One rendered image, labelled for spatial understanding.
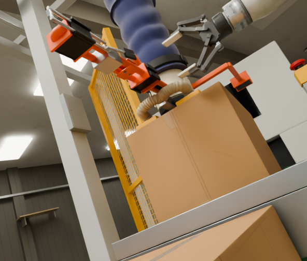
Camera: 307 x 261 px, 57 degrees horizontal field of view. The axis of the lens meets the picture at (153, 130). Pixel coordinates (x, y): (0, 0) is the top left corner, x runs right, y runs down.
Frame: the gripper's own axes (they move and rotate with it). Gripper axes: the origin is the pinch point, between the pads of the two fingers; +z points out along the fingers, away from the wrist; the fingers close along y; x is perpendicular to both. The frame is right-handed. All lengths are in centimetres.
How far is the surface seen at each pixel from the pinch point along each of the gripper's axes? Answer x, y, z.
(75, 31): -37.1, 0.9, 9.4
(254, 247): -41, 56, -8
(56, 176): 591, -247, 679
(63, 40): -37.9, 1.4, 12.8
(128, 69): -11.2, 0.3, 12.0
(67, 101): 64, -62, 102
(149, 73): -2.1, 0.5, 9.5
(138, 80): -3.0, 0.6, 13.7
